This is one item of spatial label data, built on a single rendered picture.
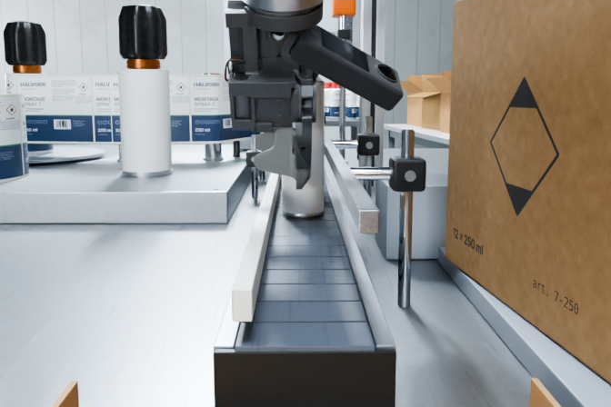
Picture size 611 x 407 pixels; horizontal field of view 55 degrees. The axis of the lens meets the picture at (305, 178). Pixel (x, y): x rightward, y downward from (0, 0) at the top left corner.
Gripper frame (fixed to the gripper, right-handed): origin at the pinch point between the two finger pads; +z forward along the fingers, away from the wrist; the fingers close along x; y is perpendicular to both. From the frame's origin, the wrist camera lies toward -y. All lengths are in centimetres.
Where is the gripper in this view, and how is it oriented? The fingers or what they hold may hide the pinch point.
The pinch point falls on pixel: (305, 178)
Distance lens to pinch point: 65.0
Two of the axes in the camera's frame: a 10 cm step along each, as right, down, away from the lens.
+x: 0.1, 6.2, -7.8
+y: -10.0, 0.0, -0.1
